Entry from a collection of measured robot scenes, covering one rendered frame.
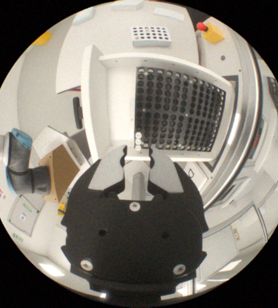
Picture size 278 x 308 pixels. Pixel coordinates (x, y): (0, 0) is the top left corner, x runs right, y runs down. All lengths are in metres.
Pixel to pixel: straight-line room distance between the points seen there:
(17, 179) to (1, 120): 2.86
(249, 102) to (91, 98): 0.33
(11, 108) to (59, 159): 3.00
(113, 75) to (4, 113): 3.18
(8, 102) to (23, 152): 3.01
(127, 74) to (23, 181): 0.51
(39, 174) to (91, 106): 0.39
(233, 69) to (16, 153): 0.67
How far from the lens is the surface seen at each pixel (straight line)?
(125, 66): 0.27
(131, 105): 0.24
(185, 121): 0.21
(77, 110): 0.22
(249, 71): 0.30
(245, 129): 0.26
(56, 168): 0.48
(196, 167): 0.35
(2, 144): 0.41
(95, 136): 0.20
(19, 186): 0.48
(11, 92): 3.47
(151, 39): 0.37
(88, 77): 0.19
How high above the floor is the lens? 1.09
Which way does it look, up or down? 59 degrees down
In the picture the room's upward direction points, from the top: 180 degrees clockwise
